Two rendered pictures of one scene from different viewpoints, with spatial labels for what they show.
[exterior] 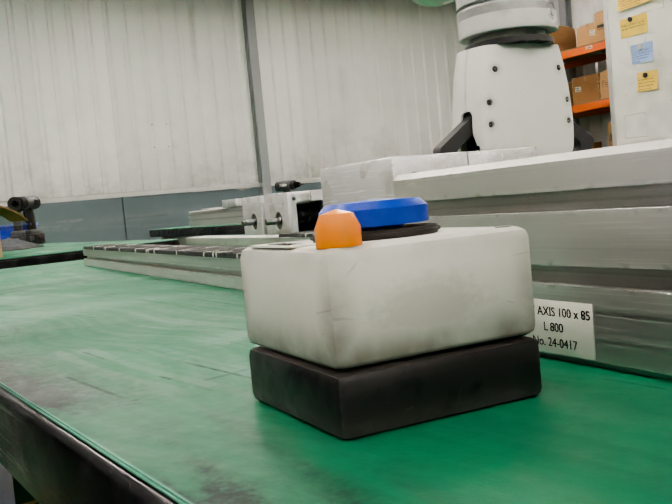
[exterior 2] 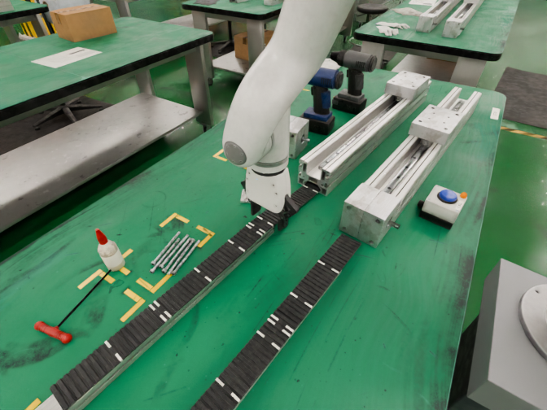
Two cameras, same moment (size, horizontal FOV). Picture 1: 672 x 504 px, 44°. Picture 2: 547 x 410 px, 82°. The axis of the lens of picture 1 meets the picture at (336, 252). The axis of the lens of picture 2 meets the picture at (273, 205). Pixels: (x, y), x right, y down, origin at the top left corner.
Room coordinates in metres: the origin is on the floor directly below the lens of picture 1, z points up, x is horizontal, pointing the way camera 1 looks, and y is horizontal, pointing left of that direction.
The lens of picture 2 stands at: (0.96, 0.34, 1.36)
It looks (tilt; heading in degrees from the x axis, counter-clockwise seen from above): 42 degrees down; 245
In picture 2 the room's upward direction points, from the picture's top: straight up
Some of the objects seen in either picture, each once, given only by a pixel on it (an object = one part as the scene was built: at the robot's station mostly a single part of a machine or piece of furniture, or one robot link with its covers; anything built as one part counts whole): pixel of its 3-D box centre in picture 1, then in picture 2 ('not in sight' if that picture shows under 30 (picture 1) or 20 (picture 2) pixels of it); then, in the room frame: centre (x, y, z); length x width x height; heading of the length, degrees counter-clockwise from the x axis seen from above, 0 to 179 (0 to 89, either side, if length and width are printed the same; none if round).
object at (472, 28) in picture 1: (509, 25); (267, 157); (0.73, -0.17, 0.99); 0.09 x 0.08 x 0.03; 116
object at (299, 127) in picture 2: not in sight; (293, 137); (0.51, -0.46, 0.83); 0.11 x 0.10 x 0.10; 127
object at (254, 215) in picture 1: (269, 220); not in sight; (1.60, 0.12, 0.83); 0.11 x 0.10 x 0.10; 117
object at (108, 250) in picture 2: not in sight; (107, 248); (1.09, -0.20, 0.84); 0.04 x 0.04 x 0.12
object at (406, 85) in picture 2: not in sight; (406, 88); (-0.03, -0.54, 0.87); 0.16 x 0.11 x 0.07; 26
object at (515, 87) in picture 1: (513, 98); (268, 181); (0.73, -0.16, 0.93); 0.10 x 0.07 x 0.11; 116
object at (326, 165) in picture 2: not in sight; (375, 124); (0.20, -0.43, 0.82); 0.80 x 0.10 x 0.09; 26
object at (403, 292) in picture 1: (402, 310); (439, 204); (0.31, -0.02, 0.81); 0.10 x 0.08 x 0.06; 116
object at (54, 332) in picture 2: not in sight; (82, 300); (1.16, -0.13, 0.79); 0.16 x 0.08 x 0.02; 44
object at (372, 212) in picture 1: (374, 226); (447, 196); (0.31, -0.01, 0.84); 0.04 x 0.04 x 0.02
